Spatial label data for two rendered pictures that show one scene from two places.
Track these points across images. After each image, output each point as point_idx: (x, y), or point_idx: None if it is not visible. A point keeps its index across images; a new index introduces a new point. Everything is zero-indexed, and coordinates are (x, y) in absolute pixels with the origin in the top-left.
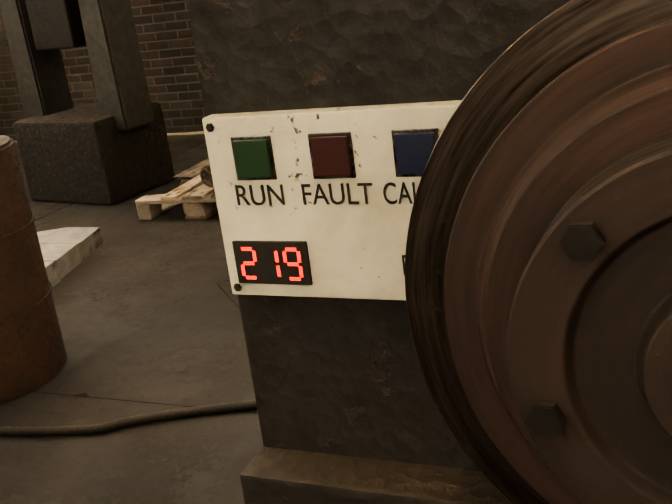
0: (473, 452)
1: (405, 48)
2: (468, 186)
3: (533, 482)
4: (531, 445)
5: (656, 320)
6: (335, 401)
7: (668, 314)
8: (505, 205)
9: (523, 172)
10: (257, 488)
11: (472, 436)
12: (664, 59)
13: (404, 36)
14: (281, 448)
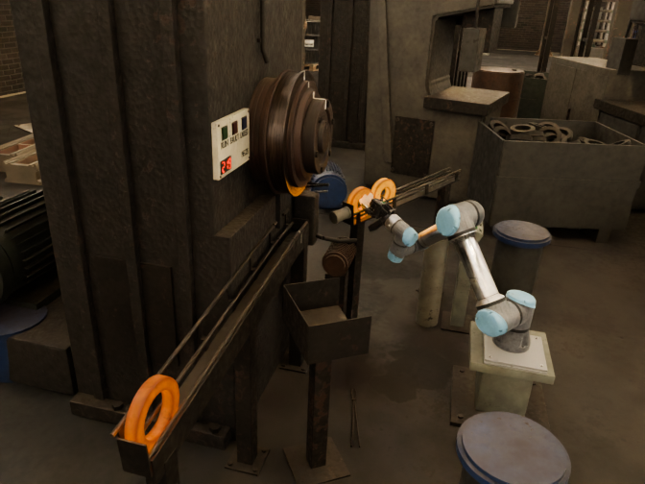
0: (286, 181)
1: (236, 96)
2: (293, 118)
3: (295, 180)
4: (300, 168)
5: (321, 131)
6: (226, 206)
7: (322, 129)
8: (298, 120)
9: (298, 113)
10: (232, 239)
11: (286, 177)
12: (304, 90)
13: (236, 93)
14: (217, 232)
